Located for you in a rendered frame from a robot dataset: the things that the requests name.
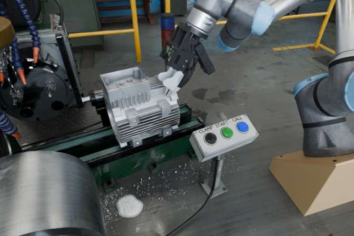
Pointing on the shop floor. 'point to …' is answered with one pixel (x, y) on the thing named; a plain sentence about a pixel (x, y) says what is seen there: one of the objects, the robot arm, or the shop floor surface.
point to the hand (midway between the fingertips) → (170, 92)
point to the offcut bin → (175, 0)
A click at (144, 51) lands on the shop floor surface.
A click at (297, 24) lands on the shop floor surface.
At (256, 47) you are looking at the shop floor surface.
